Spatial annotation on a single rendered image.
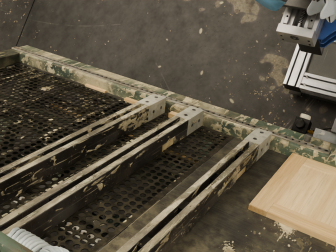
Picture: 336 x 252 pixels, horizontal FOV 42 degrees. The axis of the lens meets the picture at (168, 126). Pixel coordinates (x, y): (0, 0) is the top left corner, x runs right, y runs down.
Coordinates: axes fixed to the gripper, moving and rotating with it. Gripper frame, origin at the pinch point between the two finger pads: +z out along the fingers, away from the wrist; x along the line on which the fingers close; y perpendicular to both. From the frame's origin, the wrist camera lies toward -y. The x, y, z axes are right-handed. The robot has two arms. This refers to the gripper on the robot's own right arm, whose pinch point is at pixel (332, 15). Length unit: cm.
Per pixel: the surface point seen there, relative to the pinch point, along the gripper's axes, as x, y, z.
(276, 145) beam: -33, 2, 65
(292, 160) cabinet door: -23, 3, 65
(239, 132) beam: -46, 7, 62
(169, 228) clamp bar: -6, 56, 28
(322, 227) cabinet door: 8, 21, 54
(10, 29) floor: -303, 37, 73
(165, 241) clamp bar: -4, 59, 29
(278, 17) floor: -126, -86, 90
